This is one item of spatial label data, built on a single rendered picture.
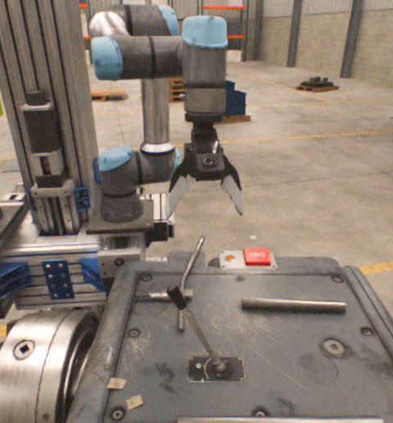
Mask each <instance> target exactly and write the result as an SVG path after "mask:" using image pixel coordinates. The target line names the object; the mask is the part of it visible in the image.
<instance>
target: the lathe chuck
mask: <svg viewBox="0 0 393 423"><path fill-rule="evenodd" d="M71 311H76V310H35V311H34V312H42V313H37V314H31V313H26V314H25V315H24V316H23V317H22V318H21V319H19V320H18V321H17V323H16V324H15V325H14V326H13V328H12V329H11V331H10V332H9V334H8V335H7V338H6V340H5V341H4V343H3V345H2V348H1V350H0V423H36V406H37V398H38V393H39V388H40V380H41V375H42V372H43V368H44V364H45V359H46V356H47V354H48V351H49V347H50V344H51V341H53V339H54V337H55V334H56V331H57V330H58V329H59V326H60V324H61V323H62V321H63V320H64V318H65V317H66V316H67V315H68V314H69V313H70V312H71ZM25 341H30V342H32V343H33V345H35V348H33V350H32V351H31V353H30V354H29V355H28V356H26V357H25V358H18V357H17V356H16V353H15V349H17V346H18V345H19V344H21V343H23V342H25Z"/></svg>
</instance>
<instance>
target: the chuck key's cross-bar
mask: <svg viewBox="0 0 393 423"><path fill-rule="evenodd" d="M204 239H205V236H204V235H202V236H201V238H200V239H199V243H198V245H197V246H196V248H195V249H194V251H193V254H192V257H191V258H190V261H189V263H188V265H187V268H186V270H185V272H183V274H182V276H181V280H180V287H179V289H186V281H187V277H188V275H189V273H190V271H191V269H192V265H193V264H194V261H195V259H196V258H197V256H198V254H199V251H200V249H201V247H202V244H203V242H204ZM178 331H179V332H184V331H185V315H183V313H182V311H180V310H178Z"/></svg>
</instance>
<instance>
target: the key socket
mask: <svg viewBox="0 0 393 423"><path fill-rule="evenodd" d="M33 348H35V345H33V343H32V342H30V341H25V342H23V343H21V344H19V345H18V346H17V349H15V353H16V356H17V357H18V358H25V357H26V356H28V355H29V354H30V353H31V351H32V350H33Z"/></svg>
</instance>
